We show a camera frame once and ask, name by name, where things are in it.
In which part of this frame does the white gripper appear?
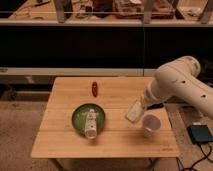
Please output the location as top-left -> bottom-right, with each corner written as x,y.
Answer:
140,83 -> 162,111

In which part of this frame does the white sponge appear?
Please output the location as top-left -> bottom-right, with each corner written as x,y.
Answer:
125,100 -> 144,123

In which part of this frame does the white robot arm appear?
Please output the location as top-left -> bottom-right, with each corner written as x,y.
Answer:
141,56 -> 213,119

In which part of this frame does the black rectangular device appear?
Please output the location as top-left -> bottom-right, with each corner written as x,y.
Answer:
147,103 -> 164,110

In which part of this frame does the red chili pepper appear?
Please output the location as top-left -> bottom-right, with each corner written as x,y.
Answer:
92,82 -> 98,97

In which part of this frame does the clear plastic bottle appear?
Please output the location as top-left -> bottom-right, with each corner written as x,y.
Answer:
84,109 -> 97,139

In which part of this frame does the black power box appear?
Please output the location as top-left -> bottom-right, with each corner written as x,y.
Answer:
187,125 -> 213,144

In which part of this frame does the green plate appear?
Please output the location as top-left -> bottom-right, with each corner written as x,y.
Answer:
71,103 -> 106,139

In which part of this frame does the wooden table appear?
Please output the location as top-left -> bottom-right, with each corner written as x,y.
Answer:
30,76 -> 181,171

